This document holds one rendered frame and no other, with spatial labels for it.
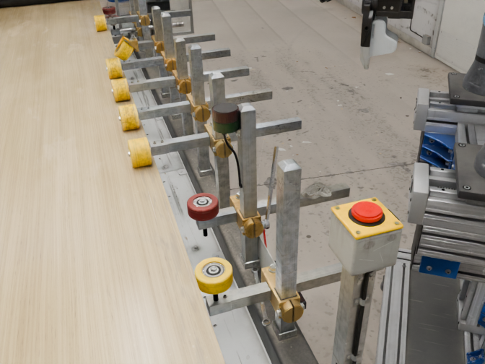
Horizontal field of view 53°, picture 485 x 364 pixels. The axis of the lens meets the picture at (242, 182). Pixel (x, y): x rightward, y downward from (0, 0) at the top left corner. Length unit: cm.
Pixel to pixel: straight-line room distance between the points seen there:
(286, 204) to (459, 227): 45
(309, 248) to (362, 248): 184
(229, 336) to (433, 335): 87
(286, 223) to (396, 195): 204
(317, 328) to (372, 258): 147
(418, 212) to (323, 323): 106
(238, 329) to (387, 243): 71
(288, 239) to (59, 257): 51
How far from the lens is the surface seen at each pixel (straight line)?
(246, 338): 128
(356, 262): 66
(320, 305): 221
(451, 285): 212
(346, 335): 79
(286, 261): 101
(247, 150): 112
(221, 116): 106
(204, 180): 170
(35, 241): 123
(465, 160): 121
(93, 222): 123
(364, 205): 66
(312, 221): 266
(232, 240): 142
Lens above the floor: 161
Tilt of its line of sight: 33 degrees down
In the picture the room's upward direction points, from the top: 2 degrees counter-clockwise
